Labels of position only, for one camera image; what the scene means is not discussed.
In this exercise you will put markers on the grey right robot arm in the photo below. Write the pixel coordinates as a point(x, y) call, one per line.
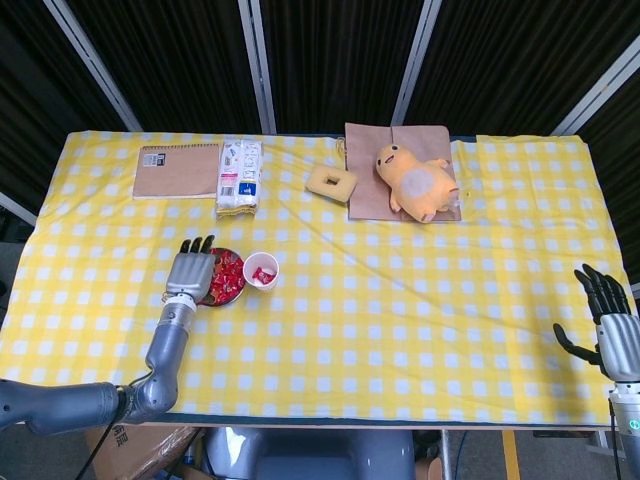
point(631, 425)

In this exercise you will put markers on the white paper cup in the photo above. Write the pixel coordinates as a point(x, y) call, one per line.
point(270, 285)

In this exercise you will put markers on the yellow plush toy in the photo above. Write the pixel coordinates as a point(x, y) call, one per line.
point(420, 190)

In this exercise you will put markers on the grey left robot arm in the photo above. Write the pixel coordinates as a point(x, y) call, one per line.
point(167, 340)

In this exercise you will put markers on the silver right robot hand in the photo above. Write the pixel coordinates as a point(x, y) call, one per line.
point(620, 345)

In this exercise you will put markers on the brown paper bag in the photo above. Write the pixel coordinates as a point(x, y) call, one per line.
point(365, 160)

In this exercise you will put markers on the yellow sponge with hole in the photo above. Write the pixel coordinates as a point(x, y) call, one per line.
point(317, 186)

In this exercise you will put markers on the yellow checkered tablecloth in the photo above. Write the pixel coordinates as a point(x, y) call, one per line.
point(375, 325)

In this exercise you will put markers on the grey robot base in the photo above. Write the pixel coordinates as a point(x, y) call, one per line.
point(310, 455)

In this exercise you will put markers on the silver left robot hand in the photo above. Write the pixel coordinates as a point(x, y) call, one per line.
point(190, 275)

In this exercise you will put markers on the brown spiral notebook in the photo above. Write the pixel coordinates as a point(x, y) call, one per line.
point(175, 172)

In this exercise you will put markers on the brown cardboard box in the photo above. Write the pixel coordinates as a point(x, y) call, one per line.
point(145, 450)

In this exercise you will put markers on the red candy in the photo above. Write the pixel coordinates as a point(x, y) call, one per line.
point(261, 275)

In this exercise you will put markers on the white plastic-wrapped pack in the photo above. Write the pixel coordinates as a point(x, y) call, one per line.
point(240, 175)

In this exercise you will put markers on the round steel plate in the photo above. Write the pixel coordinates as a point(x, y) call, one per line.
point(235, 297)

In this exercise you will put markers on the grey metal table leg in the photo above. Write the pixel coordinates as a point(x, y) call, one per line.
point(446, 455)

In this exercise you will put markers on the white frame post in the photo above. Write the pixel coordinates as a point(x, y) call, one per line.
point(95, 65)
point(17, 209)
point(415, 65)
point(260, 65)
point(600, 85)

